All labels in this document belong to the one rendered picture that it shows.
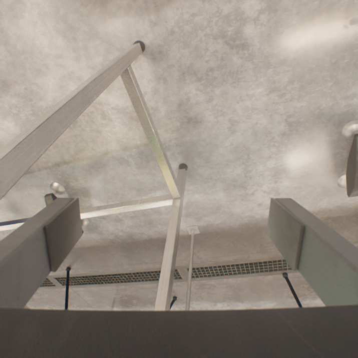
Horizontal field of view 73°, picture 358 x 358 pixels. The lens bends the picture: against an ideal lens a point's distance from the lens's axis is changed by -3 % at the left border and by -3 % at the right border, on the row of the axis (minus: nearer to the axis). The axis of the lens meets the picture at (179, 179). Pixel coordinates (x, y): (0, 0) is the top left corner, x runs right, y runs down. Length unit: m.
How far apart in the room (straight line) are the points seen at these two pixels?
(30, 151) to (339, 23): 0.88
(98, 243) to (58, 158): 0.62
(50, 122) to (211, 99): 0.66
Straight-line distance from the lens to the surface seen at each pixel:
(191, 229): 1.35
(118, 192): 1.25
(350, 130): 1.09
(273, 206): 0.16
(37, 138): 0.36
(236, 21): 0.88
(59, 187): 1.36
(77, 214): 0.17
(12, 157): 0.33
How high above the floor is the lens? 0.87
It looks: 51 degrees down
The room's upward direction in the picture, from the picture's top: 171 degrees counter-clockwise
